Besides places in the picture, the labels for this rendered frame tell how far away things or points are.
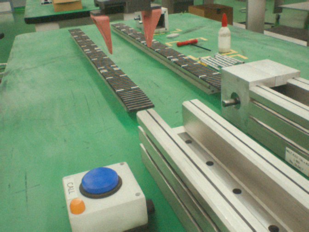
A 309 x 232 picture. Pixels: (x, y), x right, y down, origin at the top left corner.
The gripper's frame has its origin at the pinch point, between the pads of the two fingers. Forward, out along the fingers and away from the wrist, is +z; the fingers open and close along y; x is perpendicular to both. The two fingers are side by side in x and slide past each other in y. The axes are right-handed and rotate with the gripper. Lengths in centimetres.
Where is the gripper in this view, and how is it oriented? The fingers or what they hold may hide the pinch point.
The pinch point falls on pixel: (129, 45)
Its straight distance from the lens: 68.3
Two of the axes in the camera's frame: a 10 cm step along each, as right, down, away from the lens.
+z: 0.9, 9.0, 4.2
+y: 9.3, -2.3, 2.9
